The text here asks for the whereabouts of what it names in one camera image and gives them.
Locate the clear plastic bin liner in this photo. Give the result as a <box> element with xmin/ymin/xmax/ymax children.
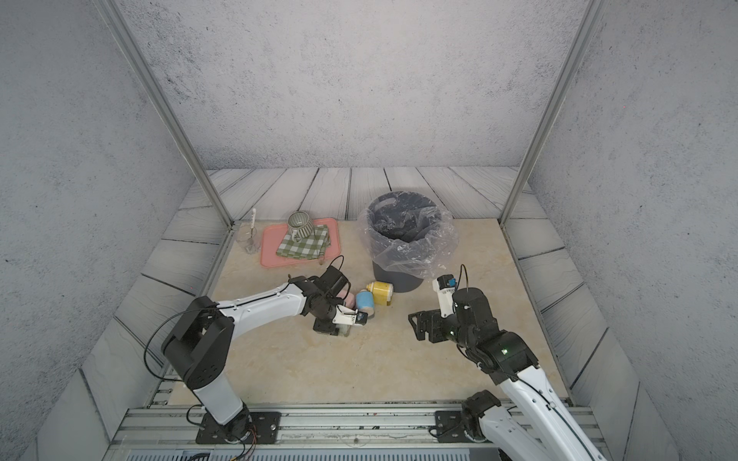
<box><xmin>357</xmin><ymin>190</ymin><xmax>459</xmax><ymax>280</ymax></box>

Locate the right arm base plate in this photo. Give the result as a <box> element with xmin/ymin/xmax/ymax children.
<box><xmin>428</xmin><ymin>410</ymin><xmax>479</xmax><ymax>444</ymax></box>

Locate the right metal frame post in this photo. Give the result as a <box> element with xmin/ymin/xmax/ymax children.
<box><xmin>499</xmin><ymin>0</ymin><xmax>607</xmax><ymax>228</ymax></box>

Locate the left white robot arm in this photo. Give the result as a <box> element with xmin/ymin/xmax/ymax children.
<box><xmin>150</xmin><ymin>265</ymin><xmax>367</xmax><ymax>444</ymax></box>

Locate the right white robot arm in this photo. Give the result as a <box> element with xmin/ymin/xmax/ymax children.
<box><xmin>409</xmin><ymin>274</ymin><xmax>604</xmax><ymax>460</ymax></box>

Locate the green white pencil sharpener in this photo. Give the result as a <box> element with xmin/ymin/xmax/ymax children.
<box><xmin>334</xmin><ymin>324</ymin><xmax>351</xmax><ymax>337</ymax></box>

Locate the green checkered cloth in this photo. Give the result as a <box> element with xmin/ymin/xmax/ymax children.
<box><xmin>276</xmin><ymin>225</ymin><xmax>331</xmax><ymax>260</ymax></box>

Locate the blue pencil sharpener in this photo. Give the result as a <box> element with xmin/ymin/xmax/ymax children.
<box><xmin>355</xmin><ymin>290</ymin><xmax>376</xmax><ymax>319</ymax></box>

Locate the metal frame post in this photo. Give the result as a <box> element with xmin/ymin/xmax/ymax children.
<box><xmin>499</xmin><ymin>0</ymin><xmax>607</xmax><ymax>228</ymax></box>
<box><xmin>93</xmin><ymin>0</ymin><xmax>236</xmax><ymax>230</ymax></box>

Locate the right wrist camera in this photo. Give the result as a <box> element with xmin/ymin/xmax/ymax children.
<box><xmin>432</xmin><ymin>274</ymin><xmax>457</xmax><ymax>318</ymax></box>

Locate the aluminium mounting rail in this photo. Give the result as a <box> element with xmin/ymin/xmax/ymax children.
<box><xmin>108</xmin><ymin>401</ymin><xmax>501</xmax><ymax>460</ymax></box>

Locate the pink pencil sharpener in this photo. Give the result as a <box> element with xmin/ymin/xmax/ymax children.
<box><xmin>338</xmin><ymin>288</ymin><xmax>356</xmax><ymax>309</ymax></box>

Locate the pink plastic tray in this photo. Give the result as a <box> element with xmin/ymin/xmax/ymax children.
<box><xmin>259</xmin><ymin>218</ymin><xmax>341</xmax><ymax>268</ymax></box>

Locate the ribbed grey cup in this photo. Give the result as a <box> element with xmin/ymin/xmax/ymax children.
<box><xmin>288</xmin><ymin>211</ymin><xmax>315</xmax><ymax>242</ymax></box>

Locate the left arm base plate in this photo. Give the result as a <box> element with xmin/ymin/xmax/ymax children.
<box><xmin>195</xmin><ymin>412</ymin><xmax>282</xmax><ymax>447</ymax></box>

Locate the dark grey trash bin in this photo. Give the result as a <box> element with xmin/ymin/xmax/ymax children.
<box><xmin>359</xmin><ymin>190</ymin><xmax>443</xmax><ymax>293</ymax></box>

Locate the left metal frame post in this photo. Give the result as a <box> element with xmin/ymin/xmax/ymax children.
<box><xmin>93</xmin><ymin>0</ymin><xmax>236</xmax><ymax>230</ymax></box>

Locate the clear glass with stick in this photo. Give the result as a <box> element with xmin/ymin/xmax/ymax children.
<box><xmin>236</xmin><ymin>207</ymin><xmax>261</xmax><ymax>255</ymax></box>

